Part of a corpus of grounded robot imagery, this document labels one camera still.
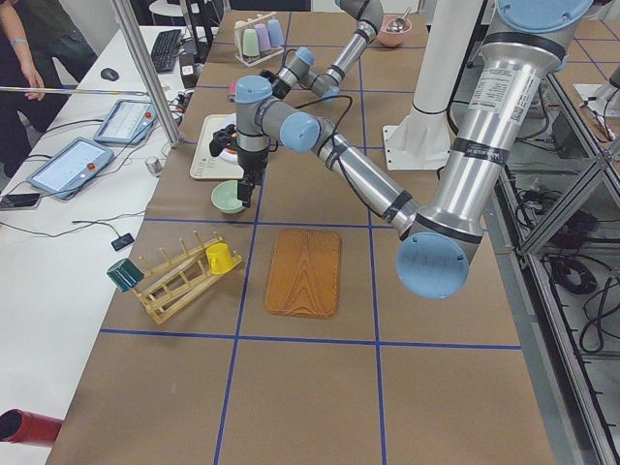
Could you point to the wooden mug rack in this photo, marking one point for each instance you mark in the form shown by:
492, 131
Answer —
174, 284

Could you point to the white camera pole base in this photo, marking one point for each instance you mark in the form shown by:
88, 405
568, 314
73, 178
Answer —
421, 141

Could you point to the white cup rack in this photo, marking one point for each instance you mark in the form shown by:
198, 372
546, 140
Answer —
240, 26

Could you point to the near teach pendant tablet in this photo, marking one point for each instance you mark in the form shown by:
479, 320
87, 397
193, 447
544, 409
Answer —
71, 168

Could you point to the dark green mug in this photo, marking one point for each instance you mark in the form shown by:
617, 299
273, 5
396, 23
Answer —
125, 275

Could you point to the black keyboard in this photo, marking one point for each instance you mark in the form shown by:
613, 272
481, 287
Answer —
164, 52

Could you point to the aluminium frame post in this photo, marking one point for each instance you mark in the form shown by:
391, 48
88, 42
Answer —
135, 42

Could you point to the wooden cutting board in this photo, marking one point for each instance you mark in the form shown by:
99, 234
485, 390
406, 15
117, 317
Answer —
303, 279

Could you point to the small black device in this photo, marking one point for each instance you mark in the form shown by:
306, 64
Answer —
122, 241

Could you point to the green bowl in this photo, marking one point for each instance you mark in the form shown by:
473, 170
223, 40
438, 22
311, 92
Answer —
224, 197

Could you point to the red cylinder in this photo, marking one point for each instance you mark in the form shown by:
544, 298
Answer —
23, 427

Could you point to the pink bowl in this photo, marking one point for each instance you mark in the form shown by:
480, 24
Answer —
389, 38

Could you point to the purple cup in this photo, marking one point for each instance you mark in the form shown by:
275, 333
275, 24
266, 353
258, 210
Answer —
263, 37

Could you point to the teach pendant tablet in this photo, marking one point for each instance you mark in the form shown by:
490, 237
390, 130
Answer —
71, 168
128, 123

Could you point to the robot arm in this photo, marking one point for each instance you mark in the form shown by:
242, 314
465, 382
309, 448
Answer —
369, 15
435, 183

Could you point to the cream bear tray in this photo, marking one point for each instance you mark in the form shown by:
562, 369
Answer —
206, 167

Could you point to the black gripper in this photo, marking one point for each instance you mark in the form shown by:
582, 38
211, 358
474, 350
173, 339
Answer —
267, 77
251, 166

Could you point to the green cup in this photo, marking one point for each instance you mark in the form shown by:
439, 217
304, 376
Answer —
250, 46

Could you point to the far teach pendant tablet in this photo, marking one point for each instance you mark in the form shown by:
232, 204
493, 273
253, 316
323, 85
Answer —
128, 123

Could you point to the person in dark clothes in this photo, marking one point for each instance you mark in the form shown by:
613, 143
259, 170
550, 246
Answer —
33, 35

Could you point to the white round plate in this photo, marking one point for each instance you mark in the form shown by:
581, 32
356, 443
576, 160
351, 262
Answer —
229, 155

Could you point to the black computer mouse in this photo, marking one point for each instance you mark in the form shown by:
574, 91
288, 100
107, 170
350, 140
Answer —
109, 74

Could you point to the metal spoon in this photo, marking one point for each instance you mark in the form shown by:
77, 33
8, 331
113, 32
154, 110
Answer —
399, 23

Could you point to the blue cup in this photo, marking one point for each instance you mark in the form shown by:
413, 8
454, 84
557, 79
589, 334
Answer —
274, 32

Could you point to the yellow mug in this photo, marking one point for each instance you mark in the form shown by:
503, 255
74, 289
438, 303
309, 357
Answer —
220, 258

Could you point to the black smartphone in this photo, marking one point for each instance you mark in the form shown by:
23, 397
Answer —
20, 201

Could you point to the small metal cup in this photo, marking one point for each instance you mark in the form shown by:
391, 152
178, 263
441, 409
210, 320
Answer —
153, 165

